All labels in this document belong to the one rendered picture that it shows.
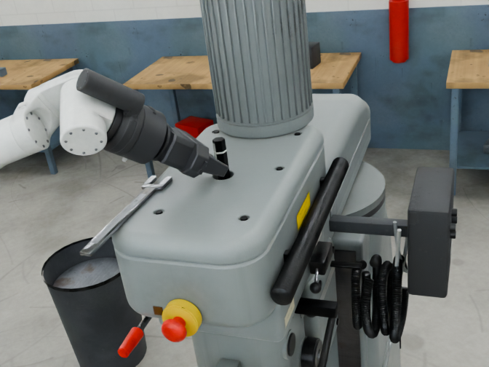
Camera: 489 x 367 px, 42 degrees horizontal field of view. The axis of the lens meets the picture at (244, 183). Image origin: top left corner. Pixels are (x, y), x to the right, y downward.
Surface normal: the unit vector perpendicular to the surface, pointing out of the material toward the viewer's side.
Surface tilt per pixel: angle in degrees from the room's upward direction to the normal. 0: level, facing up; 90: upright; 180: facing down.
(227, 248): 45
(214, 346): 90
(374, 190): 0
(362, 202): 0
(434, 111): 90
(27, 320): 0
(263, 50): 90
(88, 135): 117
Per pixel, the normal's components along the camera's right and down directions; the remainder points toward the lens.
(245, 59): -0.28, 0.47
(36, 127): 0.92, -0.34
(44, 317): -0.12, -0.88
